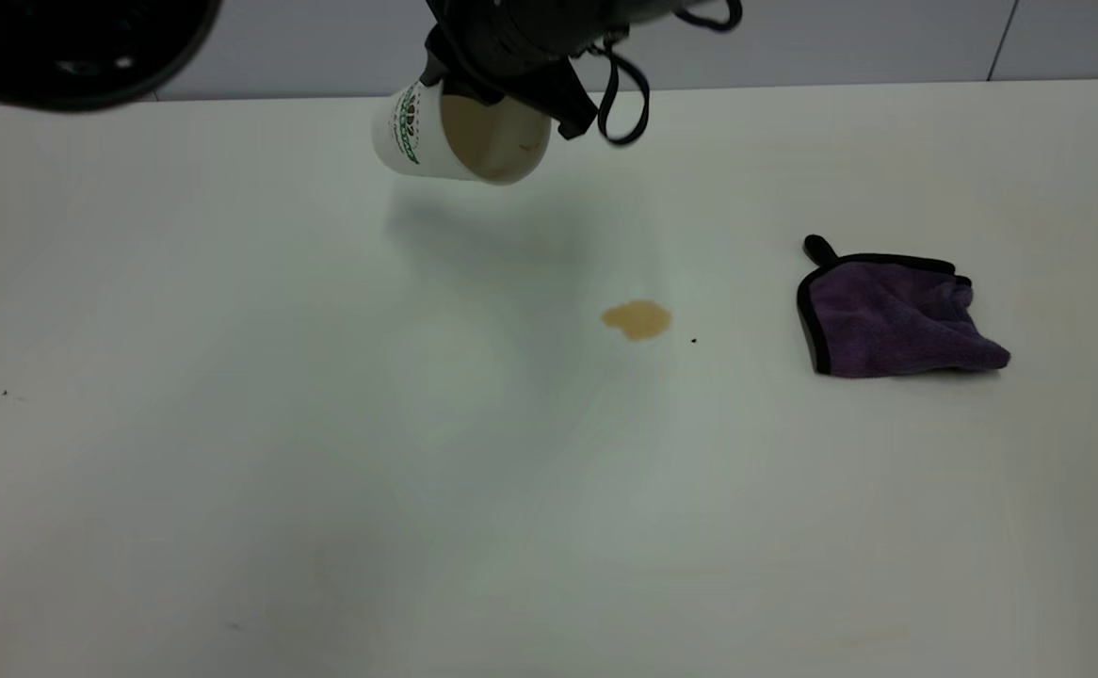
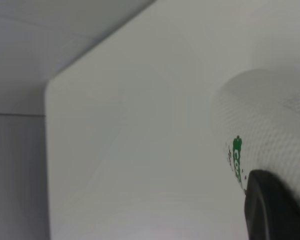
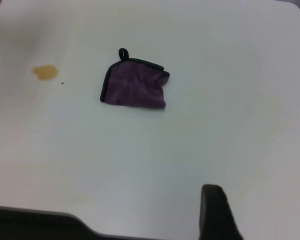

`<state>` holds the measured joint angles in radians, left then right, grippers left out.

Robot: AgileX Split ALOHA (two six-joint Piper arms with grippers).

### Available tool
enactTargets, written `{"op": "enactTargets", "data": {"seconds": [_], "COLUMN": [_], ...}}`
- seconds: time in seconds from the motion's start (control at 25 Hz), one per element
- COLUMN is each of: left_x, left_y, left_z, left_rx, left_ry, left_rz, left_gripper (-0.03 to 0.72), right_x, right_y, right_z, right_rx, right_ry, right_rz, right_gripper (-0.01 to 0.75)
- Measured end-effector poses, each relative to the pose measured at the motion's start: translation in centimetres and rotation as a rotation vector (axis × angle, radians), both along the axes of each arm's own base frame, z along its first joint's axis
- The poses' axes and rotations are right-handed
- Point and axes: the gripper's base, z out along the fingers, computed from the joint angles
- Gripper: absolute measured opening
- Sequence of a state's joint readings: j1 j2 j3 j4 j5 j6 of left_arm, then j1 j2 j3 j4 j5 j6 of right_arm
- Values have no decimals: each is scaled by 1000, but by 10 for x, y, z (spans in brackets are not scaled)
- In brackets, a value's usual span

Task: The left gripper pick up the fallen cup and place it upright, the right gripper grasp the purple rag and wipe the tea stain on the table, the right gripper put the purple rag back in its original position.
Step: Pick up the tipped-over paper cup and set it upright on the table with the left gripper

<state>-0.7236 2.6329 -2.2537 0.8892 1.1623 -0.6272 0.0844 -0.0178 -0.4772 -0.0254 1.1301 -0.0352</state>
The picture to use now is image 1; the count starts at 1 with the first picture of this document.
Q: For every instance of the brown coffee spill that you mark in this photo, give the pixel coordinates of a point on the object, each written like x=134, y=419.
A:
x=638, y=320

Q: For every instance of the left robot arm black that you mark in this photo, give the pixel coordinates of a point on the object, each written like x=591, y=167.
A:
x=69, y=47

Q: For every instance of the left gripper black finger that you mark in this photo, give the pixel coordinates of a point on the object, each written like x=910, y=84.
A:
x=563, y=94
x=455, y=73

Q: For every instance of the white paper coffee cup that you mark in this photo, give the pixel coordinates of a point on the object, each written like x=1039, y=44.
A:
x=474, y=141

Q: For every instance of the purple cloth with black trim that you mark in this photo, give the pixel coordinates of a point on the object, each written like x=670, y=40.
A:
x=893, y=320

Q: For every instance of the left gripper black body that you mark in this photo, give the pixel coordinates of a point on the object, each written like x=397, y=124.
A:
x=530, y=28

